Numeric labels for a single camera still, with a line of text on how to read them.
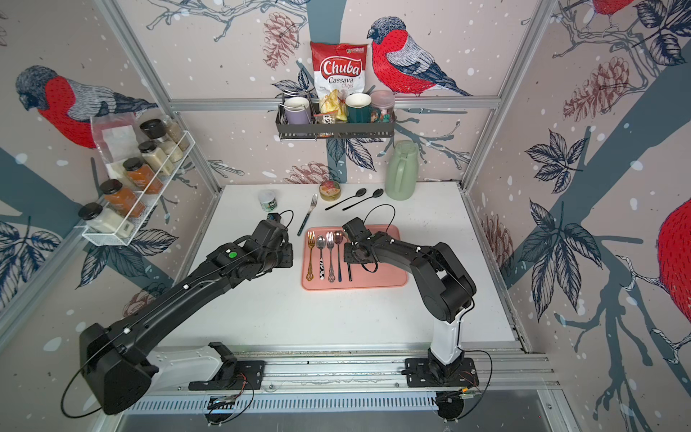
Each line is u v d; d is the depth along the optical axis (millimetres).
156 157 761
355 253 814
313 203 1141
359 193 1180
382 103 835
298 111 806
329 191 1165
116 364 372
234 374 684
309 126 850
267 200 1102
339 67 784
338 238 1018
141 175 713
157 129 782
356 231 752
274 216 701
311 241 1025
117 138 699
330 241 1010
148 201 758
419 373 729
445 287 491
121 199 656
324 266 949
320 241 1005
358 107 795
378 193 1180
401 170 1005
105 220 603
